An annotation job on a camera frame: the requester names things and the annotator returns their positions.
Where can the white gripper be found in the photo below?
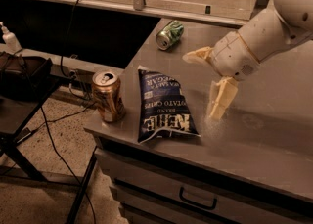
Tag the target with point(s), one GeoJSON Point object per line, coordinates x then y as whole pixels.
{"type": "Point", "coordinates": [233, 57]}

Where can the blue Kettle chip bag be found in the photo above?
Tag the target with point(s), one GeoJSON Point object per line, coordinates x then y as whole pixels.
{"type": "Point", "coordinates": [164, 110]}

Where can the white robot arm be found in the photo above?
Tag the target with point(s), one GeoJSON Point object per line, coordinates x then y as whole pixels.
{"type": "Point", "coordinates": [283, 26]}

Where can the green soda can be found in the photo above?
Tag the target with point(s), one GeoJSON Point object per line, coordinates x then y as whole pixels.
{"type": "Point", "coordinates": [169, 35]}

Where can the orange soda can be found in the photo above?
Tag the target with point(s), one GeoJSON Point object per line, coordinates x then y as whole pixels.
{"type": "Point", "coordinates": [106, 94]}

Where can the grey drawer cabinet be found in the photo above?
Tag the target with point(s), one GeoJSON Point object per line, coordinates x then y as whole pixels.
{"type": "Point", "coordinates": [175, 182]}

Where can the black side table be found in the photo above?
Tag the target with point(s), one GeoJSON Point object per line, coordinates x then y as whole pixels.
{"type": "Point", "coordinates": [26, 90]}

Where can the white spray bottle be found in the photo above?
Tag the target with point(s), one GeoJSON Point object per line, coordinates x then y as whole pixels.
{"type": "Point", "coordinates": [10, 39]}

